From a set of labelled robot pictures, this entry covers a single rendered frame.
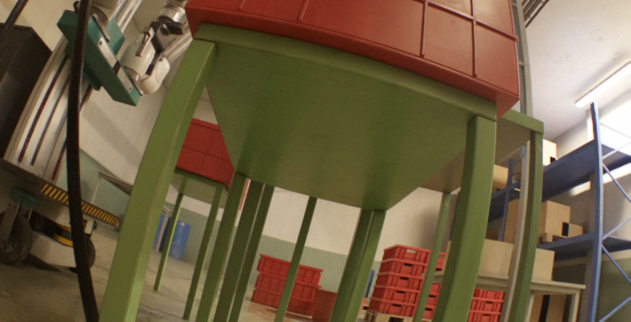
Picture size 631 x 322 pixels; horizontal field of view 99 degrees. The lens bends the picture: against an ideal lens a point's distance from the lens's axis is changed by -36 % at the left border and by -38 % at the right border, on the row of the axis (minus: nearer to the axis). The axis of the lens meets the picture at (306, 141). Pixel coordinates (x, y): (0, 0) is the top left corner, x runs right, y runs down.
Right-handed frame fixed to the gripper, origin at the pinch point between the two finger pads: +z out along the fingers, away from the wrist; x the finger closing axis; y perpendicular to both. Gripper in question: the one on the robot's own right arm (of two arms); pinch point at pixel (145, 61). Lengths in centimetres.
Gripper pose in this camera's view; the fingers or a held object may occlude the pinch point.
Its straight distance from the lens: 139.1
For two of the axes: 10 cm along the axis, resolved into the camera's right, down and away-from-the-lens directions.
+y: -9.7, -2.5, 0.4
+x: 0.5, -3.5, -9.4
